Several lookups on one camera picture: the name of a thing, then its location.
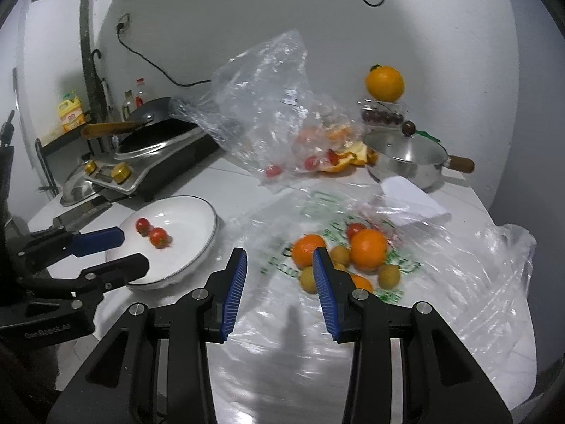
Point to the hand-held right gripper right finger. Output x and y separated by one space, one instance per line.
324 291

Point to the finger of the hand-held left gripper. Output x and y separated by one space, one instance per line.
128 267
99 239

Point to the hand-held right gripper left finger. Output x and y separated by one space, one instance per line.
234 291

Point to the cherry tomato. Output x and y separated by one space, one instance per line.
312 162
159 237
355 229
142 225
331 157
273 170

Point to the large orange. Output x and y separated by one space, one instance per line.
368 249

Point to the white plate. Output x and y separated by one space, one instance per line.
185 229

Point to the green printed plastic bag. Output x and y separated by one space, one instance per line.
441 296

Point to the kitchen knife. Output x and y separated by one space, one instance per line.
81 214

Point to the steel wok lid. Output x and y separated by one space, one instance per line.
79 185

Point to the black shelf rack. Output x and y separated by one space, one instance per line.
62 142

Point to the steel induction cooker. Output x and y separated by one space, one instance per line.
176 159

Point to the white folded paper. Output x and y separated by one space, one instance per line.
415 198

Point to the yellow detergent bottle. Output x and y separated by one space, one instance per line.
70 112

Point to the orange peel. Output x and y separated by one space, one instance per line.
348 159

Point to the red capped bottle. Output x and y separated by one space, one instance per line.
140 92

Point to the steel pot lid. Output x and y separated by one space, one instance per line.
401 148

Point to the black hooked umbrella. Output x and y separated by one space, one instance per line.
96 66

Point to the clear box of dark fruit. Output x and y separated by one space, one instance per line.
382 115

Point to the green plastic item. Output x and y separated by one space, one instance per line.
428 135

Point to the dark vertical pipe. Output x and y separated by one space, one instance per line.
86 44

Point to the clear plastic bag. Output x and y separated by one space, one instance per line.
265 97

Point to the orange with green stem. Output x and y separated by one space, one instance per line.
384 83

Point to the wall socket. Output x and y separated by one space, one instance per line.
123 21

